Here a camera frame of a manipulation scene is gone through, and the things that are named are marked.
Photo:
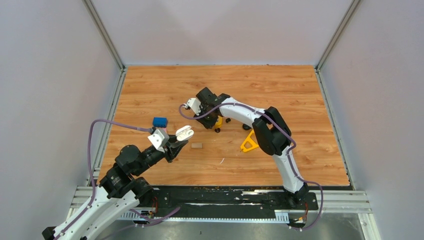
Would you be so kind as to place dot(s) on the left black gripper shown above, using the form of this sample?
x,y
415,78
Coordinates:
x,y
175,147

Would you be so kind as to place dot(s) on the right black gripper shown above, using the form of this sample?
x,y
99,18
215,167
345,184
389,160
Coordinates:
x,y
207,124

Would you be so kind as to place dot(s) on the white earbud charging case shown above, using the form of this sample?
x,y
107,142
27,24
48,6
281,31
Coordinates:
x,y
184,133

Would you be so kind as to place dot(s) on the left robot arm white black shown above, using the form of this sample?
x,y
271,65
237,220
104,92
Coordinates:
x,y
120,190

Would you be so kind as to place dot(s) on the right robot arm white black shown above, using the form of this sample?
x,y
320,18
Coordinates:
x,y
272,134

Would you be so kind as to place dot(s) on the black earbud charging case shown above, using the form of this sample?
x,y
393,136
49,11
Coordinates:
x,y
246,127

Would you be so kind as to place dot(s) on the yellow traffic light block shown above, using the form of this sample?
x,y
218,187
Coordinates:
x,y
218,123

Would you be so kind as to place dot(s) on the small wooden block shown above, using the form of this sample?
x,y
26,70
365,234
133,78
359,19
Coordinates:
x,y
196,145

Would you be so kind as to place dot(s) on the blue toy brick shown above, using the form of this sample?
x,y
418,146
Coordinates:
x,y
160,122

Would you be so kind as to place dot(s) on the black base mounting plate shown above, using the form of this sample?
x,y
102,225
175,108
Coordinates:
x,y
223,202

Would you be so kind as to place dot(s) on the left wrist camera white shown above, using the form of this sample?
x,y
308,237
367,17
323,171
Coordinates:
x,y
158,139

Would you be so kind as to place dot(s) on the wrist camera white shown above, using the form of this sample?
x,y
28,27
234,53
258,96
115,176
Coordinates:
x,y
158,139
193,104

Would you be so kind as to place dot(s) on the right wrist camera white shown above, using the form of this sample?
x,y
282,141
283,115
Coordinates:
x,y
193,104

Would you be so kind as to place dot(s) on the yellow triangular toy frame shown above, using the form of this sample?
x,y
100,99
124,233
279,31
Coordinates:
x,y
249,143

